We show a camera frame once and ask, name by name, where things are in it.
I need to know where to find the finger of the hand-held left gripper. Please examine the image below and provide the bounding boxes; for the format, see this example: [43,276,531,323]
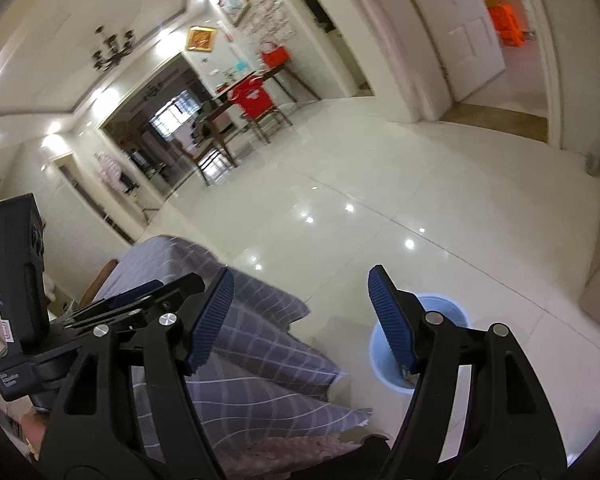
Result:
[75,272,206,322]
[55,305,148,337]

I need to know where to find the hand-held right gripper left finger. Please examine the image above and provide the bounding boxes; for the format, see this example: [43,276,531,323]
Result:
[34,267,236,480]

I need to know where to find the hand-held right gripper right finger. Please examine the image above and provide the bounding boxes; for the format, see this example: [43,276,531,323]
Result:
[368,265,567,480]

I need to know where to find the light blue plastic bucket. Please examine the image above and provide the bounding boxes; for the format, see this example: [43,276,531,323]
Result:
[369,292,469,399]

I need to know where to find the grey checkered tablecloth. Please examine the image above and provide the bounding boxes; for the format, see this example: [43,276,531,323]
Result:
[87,234,374,466]

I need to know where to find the wooden chair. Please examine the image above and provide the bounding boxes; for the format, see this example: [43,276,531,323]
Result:
[172,130,232,187]

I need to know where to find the pink jacket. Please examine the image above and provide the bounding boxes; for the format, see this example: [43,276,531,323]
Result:
[95,152,124,192]

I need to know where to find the brown patterned cloth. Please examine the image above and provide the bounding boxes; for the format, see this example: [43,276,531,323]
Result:
[250,432,391,480]

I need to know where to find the wooden dining table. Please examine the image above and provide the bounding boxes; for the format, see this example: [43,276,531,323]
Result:
[199,62,317,169]

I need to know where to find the chair with red cover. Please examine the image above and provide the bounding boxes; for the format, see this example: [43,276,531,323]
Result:
[227,75,294,144]

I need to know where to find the black chandelier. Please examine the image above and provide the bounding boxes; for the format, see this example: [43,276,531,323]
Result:
[90,26,136,71]

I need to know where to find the red handbag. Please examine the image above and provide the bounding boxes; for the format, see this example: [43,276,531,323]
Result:
[258,40,289,69]

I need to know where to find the gold framed picture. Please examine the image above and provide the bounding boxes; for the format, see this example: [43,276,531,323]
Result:
[217,0,251,27]

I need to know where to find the white panel door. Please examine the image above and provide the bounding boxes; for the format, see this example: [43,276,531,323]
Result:
[394,0,507,104]

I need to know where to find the orange plastic stool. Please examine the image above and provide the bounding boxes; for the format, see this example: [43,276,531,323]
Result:
[487,2,524,47]

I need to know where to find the wall of paper certificates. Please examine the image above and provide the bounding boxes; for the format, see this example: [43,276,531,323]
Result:
[245,0,297,42]

